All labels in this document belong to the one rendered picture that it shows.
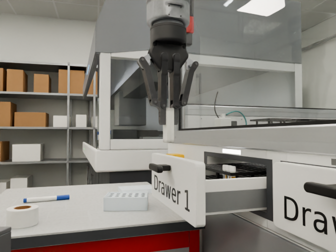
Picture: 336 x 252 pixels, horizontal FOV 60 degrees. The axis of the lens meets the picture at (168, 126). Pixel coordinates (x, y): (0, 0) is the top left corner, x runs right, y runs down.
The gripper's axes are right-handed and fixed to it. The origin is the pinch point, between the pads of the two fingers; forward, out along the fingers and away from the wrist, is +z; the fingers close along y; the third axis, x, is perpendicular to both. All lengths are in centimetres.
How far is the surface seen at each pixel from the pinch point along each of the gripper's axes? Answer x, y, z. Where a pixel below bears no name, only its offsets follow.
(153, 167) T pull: 2.8, -2.5, 8.8
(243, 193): -9.8, 11.2, 12.6
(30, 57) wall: 428, -81, -117
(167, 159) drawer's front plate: 4.0, 1.1, 7.3
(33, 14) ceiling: 420, -77, -181
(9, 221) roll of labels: 18.9, -32.2, 21.7
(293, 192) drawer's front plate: -18.9, 14.5, 11.0
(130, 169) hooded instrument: 83, 8, 19
